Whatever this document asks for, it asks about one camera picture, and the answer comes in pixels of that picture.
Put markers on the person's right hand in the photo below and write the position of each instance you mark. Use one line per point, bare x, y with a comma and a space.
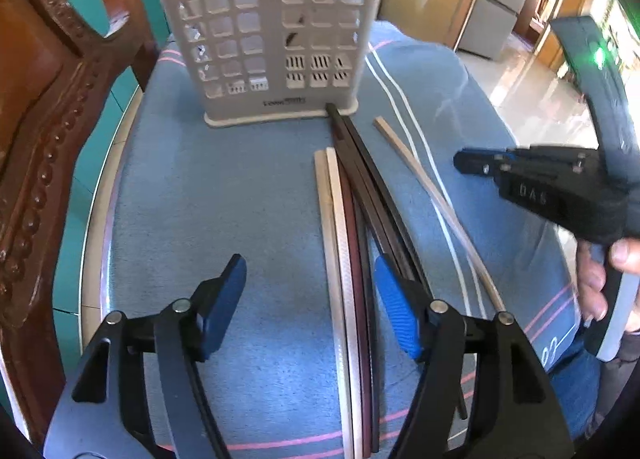
590, 284

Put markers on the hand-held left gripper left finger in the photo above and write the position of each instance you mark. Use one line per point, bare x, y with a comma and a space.
227, 309

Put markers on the blue striped cloth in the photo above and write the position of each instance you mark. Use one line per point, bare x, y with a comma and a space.
225, 189

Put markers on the white perforated utensil holder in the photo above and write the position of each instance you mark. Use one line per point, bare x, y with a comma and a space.
270, 39

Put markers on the person's leg in jeans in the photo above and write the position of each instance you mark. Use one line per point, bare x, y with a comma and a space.
575, 379

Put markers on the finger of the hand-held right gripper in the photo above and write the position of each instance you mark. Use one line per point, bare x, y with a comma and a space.
480, 161

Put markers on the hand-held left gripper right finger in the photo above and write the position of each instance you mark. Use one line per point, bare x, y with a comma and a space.
395, 309

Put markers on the carved wooden chair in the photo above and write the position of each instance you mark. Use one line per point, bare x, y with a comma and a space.
45, 89

